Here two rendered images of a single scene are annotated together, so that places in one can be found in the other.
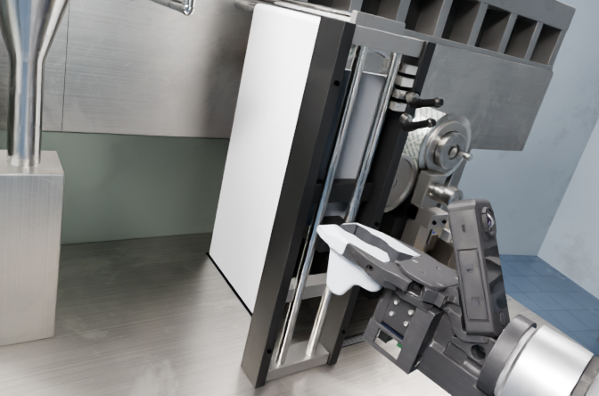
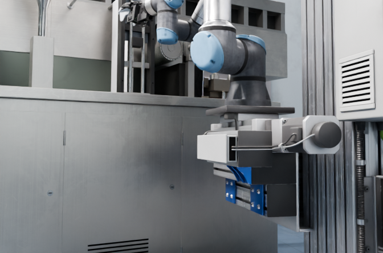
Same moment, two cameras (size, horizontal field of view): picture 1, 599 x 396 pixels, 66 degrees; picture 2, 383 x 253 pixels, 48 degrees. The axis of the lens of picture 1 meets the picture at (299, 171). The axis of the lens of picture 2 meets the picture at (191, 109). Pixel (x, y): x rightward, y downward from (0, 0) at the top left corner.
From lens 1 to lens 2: 1.56 m
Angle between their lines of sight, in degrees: 24
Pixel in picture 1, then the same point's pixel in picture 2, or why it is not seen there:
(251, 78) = (114, 24)
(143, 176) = (81, 75)
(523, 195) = not seen: hidden behind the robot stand
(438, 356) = (139, 14)
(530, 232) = not seen: outside the picture
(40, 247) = (47, 61)
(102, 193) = (65, 81)
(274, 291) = (119, 58)
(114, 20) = (65, 16)
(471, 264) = not seen: outside the picture
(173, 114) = (89, 49)
